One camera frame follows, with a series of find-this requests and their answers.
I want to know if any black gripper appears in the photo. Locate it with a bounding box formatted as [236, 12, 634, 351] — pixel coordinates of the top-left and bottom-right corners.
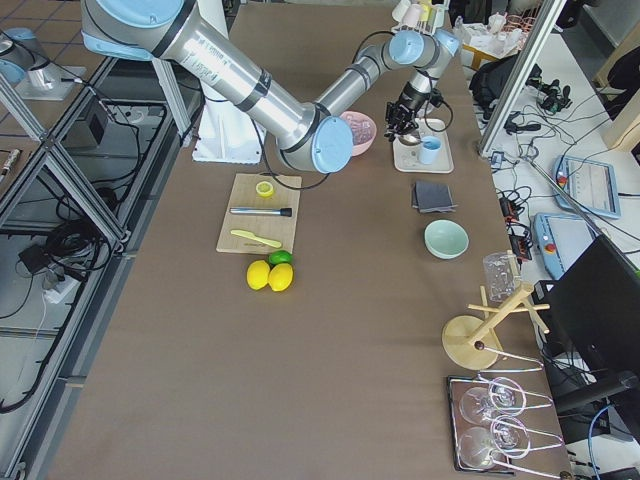
[384, 97, 444, 142]

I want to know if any metal ice scoop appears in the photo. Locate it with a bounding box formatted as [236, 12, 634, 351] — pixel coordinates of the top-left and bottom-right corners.
[397, 133, 422, 147]

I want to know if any pile of clear ice cubes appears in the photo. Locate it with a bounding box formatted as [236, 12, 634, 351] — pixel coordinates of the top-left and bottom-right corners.
[341, 111, 376, 146]

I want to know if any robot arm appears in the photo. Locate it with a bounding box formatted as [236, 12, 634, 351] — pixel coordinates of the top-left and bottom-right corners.
[81, 0, 460, 174]

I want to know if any light blue cup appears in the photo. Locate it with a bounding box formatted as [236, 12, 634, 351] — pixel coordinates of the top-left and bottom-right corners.
[418, 135, 442, 165]

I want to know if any pastel pink cup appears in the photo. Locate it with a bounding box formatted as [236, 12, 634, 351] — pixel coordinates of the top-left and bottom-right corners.
[392, 0, 422, 28]

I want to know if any wooden cup tree stand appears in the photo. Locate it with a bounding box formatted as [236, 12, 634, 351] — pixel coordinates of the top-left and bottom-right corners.
[442, 250, 550, 371]

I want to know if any cream serving tray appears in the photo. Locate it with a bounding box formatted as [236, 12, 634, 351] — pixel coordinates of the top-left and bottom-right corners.
[392, 117, 455, 174]

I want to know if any pink bowl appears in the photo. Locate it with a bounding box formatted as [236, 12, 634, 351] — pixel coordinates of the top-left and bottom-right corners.
[340, 111, 377, 156]

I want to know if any grey folded cloth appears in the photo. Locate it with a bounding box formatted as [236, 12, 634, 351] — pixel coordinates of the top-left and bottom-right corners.
[411, 180, 457, 213]

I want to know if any green bowl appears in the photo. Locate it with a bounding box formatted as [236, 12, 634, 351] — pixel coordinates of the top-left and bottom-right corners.
[424, 219, 469, 260]

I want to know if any bamboo cutting board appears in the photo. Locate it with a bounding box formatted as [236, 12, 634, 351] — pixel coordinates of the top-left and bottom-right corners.
[216, 173, 300, 254]

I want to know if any steel muddler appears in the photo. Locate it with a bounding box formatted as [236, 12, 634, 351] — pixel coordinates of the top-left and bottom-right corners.
[229, 207, 293, 217]

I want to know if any lemon half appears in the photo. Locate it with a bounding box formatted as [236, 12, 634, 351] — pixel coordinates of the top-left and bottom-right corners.
[255, 181, 275, 198]

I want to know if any yellow plastic knife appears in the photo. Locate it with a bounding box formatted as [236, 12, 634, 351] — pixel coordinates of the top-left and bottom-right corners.
[230, 229, 282, 249]

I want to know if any green lime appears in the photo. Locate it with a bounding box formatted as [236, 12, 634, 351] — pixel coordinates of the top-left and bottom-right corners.
[267, 250, 293, 265]

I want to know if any blue teach pendant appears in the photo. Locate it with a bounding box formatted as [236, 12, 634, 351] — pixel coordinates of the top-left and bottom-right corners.
[533, 213, 595, 280]
[552, 155, 621, 219]

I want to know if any whole yellow lemon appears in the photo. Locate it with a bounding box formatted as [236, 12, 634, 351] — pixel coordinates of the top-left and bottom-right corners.
[246, 260, 271, 290]

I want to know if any seated person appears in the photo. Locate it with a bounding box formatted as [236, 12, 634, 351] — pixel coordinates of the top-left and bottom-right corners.
[599, 46, 640, 120]

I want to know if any black monitor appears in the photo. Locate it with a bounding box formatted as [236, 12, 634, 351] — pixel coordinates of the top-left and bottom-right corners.
[548, 235, 639, 413]

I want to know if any black glass holder tray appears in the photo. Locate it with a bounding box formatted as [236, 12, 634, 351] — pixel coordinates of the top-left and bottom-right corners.
[446, 376, 571, 479]

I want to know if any white wire cup rack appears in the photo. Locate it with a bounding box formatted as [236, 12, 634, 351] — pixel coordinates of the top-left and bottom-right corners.
[391, 0, 450, 35]

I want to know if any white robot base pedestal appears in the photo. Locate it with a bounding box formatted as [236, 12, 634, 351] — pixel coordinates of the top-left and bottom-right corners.
[192, 83, 261, 165]

